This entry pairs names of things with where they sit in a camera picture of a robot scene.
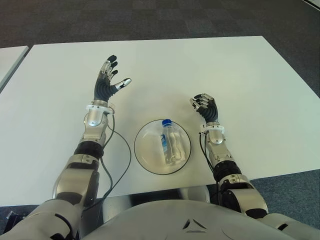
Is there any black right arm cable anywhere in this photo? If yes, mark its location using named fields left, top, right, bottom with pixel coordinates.
left=198, top=131, right=224, bottom=201

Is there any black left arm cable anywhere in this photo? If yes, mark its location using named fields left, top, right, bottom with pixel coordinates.
left=81, top=109, right=132, bottom=209

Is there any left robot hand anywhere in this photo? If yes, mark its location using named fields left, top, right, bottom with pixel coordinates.
left=92, top=54, right=133, bottom=106

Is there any small black floor object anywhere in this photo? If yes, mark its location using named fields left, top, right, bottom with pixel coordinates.
left=5, top=210, right=29, bottom=221

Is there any grey robot torso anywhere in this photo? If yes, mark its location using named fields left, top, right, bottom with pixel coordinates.
left=81, top=196, right=320, bottom=240

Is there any clear water bottle blue cap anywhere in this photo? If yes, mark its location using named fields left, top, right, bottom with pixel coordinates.
left=159, top=118, right=187, bottom=166

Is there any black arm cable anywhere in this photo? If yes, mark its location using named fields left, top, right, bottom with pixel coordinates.
left=198, top=131, right=224, bottom=201
left=81, top=109, right=132, bottom=209

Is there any white plate black rim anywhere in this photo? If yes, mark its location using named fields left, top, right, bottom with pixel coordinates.
left=133, top=119, right=193, bottom=176

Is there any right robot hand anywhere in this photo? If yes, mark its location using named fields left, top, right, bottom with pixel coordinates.
left=188, top=92, right=221, bottom=125

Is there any neighbouring white table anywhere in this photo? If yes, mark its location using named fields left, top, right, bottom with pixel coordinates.
left=0, top=45, right=31, bottom=94

